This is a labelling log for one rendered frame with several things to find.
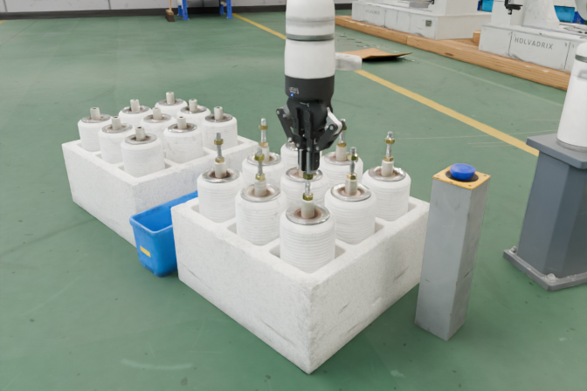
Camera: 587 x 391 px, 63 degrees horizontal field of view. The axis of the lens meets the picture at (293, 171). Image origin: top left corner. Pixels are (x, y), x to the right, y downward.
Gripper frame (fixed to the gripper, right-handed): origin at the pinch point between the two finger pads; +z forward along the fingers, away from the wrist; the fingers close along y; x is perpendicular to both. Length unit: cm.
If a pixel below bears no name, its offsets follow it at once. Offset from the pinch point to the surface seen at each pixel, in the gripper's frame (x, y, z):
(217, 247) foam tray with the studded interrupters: -8.1, -15.7, 19.9
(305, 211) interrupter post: -1.1, 0.4, 8.8
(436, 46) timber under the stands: 292, -140, 30
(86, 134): -6, -76, 13
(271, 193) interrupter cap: 0.8, -10.1, 9.7
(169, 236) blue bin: -7.7, -33.8, 25.5
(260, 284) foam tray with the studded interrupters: -7.9, -3.7, 22.2
